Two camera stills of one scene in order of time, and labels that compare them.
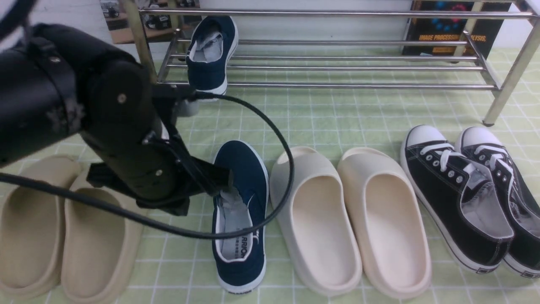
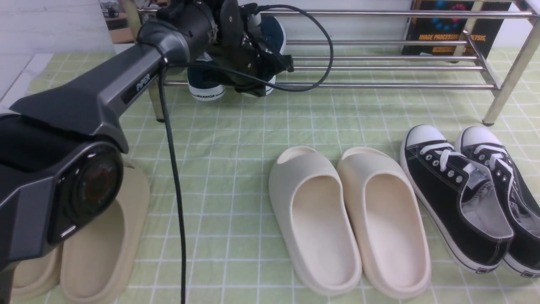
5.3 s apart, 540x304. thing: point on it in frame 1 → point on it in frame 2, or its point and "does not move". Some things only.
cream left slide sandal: (317, 223) does not move
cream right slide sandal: (389, 223) does not move
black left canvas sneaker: (458, 199) does not move
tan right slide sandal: (100, 247) does not move
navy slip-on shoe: (240, 259) → (274, 34)
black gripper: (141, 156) → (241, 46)
